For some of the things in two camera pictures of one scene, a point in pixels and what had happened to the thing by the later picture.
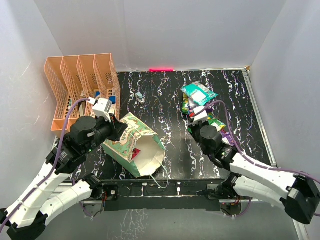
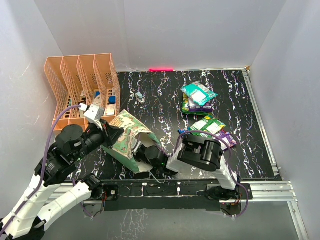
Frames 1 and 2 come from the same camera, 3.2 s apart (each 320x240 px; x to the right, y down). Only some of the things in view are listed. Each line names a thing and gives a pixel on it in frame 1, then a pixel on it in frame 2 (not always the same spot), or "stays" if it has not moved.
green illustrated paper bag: [140, 150] stays
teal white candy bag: [198, 93] stays
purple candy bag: [227, 139] stays
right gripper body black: [195, 130] → [140, 155]
